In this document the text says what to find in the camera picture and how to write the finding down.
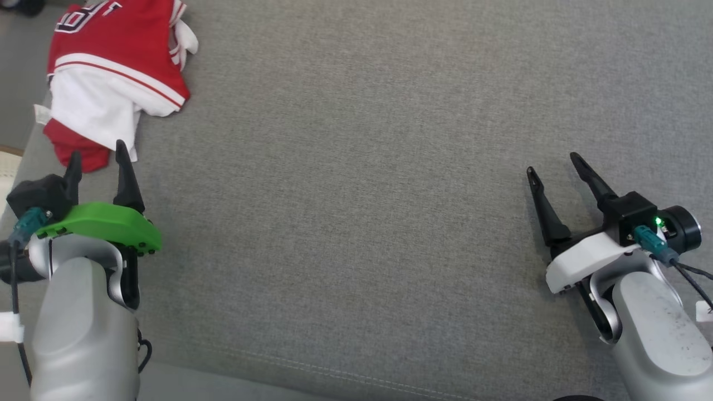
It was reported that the black left camera cable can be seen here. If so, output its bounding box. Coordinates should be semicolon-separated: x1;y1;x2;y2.
8;207;50;388

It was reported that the beige rug with brown edge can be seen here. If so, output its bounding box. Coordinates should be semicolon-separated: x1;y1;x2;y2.
0;146;24;218

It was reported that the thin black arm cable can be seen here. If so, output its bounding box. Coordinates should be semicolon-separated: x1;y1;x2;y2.
135;329;153;375

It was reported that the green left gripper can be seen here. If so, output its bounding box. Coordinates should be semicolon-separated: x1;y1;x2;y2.
35;140;163;256

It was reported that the red and white jersey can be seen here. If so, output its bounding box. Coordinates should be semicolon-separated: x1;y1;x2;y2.
35;0;199;172

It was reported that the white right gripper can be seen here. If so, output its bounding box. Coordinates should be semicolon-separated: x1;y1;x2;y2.
526;151;641;296

